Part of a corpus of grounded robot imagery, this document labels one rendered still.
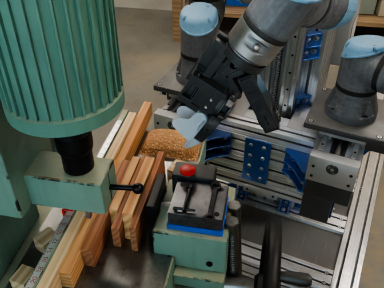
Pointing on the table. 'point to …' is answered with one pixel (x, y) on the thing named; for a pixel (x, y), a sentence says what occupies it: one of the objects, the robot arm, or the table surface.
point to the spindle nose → (76, 153)
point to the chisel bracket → (70, 184)
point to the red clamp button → (187, 170)
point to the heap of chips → (168, 145)
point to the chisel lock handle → (138, 188)
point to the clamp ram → (156, 202)
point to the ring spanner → (212, 202)
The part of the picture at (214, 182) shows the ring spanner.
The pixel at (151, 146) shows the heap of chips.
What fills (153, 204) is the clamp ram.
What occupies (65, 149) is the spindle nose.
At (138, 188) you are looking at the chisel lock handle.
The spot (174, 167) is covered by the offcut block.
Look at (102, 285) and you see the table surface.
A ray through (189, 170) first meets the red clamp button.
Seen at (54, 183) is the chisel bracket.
